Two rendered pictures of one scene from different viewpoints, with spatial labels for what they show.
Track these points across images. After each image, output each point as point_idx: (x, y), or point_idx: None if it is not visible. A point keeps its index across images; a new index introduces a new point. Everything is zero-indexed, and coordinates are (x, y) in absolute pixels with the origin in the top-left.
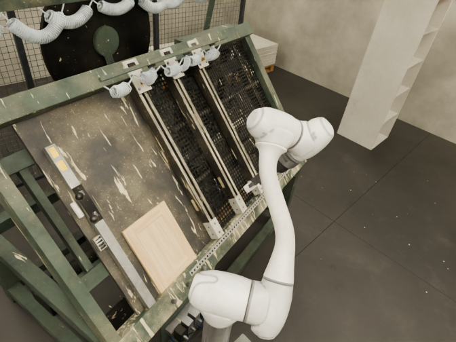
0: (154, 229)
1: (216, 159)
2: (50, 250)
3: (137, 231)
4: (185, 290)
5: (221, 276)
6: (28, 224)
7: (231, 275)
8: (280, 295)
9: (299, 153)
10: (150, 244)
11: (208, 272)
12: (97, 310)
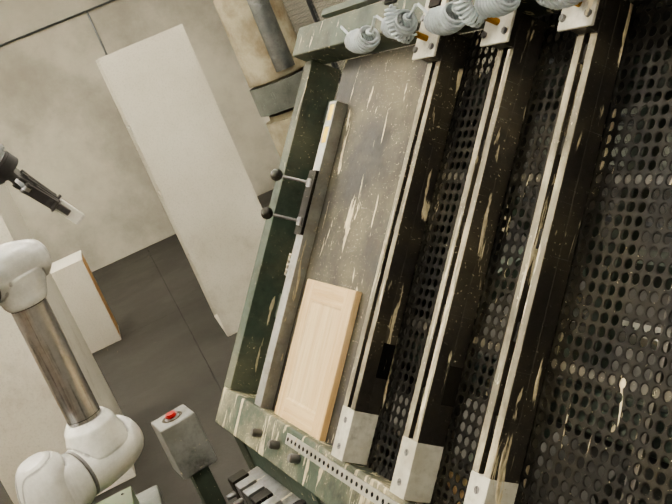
0: (324, 319)
1: (439, 302)
2: (267, 224)
3: (313, 297)
4: (272, 449)
5: (6, 244)
6: (276, 181)
7: (1, 250)
8: None
9: None
10: (309, 334)
11: (24, 240)
12: (242, 330)
